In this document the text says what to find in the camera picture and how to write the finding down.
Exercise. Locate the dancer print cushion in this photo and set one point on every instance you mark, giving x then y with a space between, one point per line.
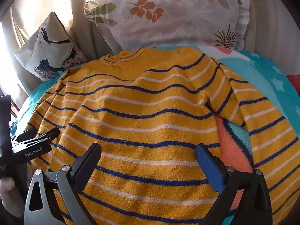
46 49

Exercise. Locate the red object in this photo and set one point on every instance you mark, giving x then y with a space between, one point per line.
294 80

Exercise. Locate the leaf print pillow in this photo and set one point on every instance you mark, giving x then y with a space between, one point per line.
178 23

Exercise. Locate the yellow striped sweater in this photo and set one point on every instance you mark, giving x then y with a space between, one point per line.
145 112

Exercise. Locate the person's left hand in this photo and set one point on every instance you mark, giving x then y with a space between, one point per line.
9 199

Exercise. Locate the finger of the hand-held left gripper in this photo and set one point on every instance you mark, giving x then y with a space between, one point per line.
32 151
44 134

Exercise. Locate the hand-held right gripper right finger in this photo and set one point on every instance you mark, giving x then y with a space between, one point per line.
208 166

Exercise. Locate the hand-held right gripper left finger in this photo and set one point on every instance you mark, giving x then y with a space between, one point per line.
88 164

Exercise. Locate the teal cartoon blanket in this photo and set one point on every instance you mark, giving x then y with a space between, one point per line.
264 75

